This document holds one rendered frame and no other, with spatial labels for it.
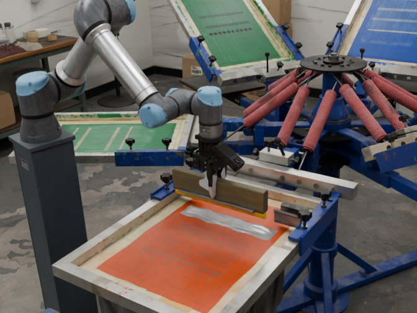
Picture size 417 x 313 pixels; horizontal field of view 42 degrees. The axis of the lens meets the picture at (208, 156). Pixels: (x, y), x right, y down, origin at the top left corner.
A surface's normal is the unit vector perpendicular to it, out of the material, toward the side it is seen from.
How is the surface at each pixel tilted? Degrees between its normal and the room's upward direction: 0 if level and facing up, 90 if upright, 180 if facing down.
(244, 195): 90
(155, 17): 90
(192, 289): 0
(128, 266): 0
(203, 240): 0
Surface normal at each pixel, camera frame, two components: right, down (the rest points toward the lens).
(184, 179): -0.56, 0.35
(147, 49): 0.83, 0.19
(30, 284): -0.04, -0.91
